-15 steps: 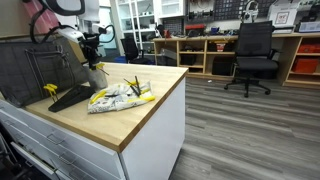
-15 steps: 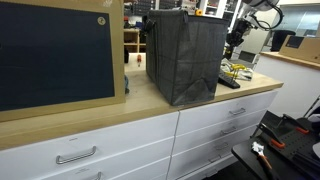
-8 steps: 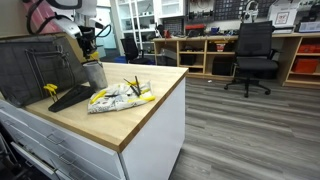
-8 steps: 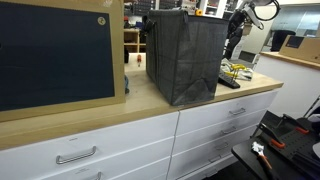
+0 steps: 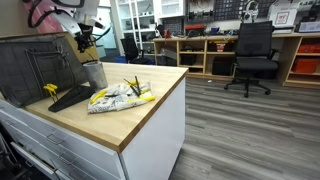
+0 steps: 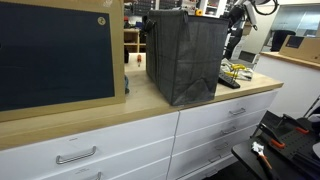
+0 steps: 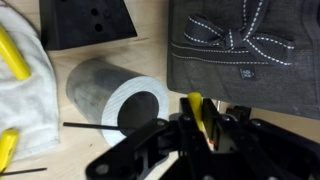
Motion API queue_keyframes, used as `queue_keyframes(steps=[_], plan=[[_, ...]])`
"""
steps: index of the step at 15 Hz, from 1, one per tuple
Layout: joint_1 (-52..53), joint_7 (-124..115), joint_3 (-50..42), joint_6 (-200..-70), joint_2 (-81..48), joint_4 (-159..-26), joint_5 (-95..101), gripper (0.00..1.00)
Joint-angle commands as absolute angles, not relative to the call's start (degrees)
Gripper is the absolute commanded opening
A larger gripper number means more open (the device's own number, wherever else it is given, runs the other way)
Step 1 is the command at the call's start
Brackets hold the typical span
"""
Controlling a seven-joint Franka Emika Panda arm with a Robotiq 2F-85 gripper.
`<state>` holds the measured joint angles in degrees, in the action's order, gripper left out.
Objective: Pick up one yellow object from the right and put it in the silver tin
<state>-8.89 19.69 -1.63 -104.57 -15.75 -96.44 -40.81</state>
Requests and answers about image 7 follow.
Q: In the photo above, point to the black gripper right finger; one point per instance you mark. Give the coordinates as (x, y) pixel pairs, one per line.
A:
(260, 153)

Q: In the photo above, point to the grey fabric tote bag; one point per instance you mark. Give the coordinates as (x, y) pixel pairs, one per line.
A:
(266, 86)

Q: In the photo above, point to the white printed cloth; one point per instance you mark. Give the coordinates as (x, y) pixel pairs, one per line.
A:
(30, 106)

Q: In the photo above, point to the grey cylindrical roll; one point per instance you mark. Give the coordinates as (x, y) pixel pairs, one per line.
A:
(90, 86)

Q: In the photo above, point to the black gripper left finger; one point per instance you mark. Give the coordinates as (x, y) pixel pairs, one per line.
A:
(150, 153)

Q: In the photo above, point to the black wedge tool holder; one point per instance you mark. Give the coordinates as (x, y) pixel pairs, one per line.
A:
(73, 30)

